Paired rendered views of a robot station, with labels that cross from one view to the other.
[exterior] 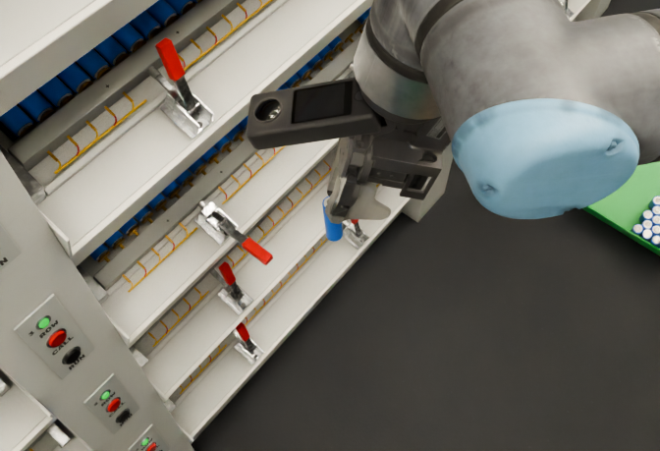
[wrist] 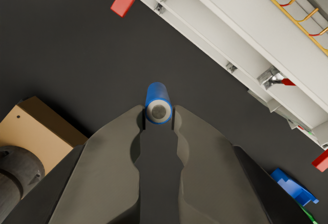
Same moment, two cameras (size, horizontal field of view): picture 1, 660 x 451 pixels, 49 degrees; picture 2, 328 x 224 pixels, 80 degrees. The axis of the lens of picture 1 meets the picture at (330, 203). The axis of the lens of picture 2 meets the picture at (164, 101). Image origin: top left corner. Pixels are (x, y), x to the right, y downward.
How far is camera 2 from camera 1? 64 cm
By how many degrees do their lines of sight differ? 35
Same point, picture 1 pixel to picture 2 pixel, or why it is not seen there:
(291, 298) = not seen: hidden behind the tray
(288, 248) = (207, 26)
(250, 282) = not seen: outside the picture
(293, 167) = (259, 32)
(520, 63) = not seen: outside the picture
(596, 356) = (178, 161)
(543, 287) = not seen: hidden behind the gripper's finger
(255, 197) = not seen: outside the picture
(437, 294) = (207, 100)
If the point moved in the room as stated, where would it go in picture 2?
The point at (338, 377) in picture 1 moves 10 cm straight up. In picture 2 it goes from (165, 53) to (166, 56)
